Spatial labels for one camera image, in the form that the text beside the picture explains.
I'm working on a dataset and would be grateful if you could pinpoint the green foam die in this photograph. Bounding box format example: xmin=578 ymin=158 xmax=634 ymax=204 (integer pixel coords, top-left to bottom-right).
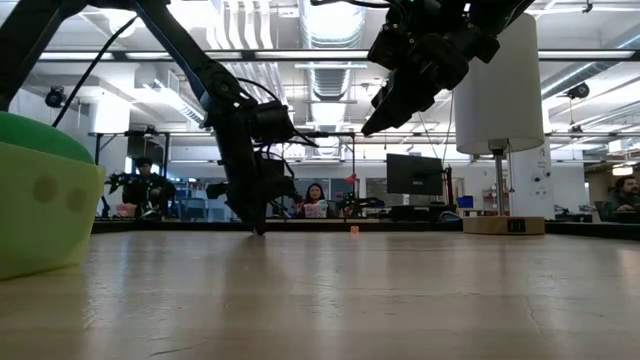
xmin=0 ymin=110 xmax=97 ymax=261

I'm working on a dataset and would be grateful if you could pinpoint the white plastic container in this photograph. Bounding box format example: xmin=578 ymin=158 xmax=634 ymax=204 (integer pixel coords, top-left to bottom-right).
xmin=303 ymin=199 xmax=329 ymax=220

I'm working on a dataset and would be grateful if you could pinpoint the black computer monitor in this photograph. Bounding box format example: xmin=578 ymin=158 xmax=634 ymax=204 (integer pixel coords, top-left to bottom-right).
xmin=385 ymin=153 xmax=445 ymax=197

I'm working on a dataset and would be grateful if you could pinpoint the yellow translucent plastic bin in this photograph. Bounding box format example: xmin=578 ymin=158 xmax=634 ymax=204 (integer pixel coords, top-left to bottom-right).
xmin=0 ymin=141 xmax=107 ymax=281

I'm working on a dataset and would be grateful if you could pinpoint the black background rig frame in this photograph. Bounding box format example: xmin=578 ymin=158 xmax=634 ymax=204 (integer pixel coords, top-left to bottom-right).
xmin=92 ymin=130 xmax=172 ymax=221
xmin=294 ymin=131 xmax=357 ymax=221

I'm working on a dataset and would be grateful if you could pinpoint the white cylinder table lamp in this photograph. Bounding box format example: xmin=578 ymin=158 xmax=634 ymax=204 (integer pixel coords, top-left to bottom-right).
xmin=452 ymin=12 xmax=547 ymax=237

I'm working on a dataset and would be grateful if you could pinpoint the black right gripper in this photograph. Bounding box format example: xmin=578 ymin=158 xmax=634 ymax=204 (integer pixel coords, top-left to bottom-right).
xmin=360 ymin=0 xmax=501 ymax=137

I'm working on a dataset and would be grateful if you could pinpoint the person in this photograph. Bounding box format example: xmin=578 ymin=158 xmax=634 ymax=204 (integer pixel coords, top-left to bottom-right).
xmin=121 ymin=156 xmax=177 ymax=220
xmin=298 ymin=182 xmax=335 ymax=220
xmin=601 ymin=175 xmax=640 ymax=224

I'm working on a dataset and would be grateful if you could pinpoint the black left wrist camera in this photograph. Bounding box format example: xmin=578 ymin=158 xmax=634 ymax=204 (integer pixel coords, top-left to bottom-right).
xmin=249 ymin=102 xmax=297 ymax=147

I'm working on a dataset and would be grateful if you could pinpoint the black metal table frame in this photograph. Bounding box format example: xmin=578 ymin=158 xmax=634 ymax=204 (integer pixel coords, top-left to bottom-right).
xmin=91 ymin=217 xmax=640 ymax=241

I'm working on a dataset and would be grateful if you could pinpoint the thin black hanging cable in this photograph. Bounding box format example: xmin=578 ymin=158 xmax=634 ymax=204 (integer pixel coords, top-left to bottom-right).
xmin=51 ymin=15 xmax=140 ymax=129

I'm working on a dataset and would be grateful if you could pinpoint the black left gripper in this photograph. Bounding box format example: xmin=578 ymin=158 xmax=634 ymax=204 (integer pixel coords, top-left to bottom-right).
xmin=205 ymin=97 xmax=297 ymax=236

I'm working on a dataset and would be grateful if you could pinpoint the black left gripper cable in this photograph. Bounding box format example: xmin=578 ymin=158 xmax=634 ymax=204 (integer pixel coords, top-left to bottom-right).
xmin=237 ymin=77 xmax=321 ymax=150

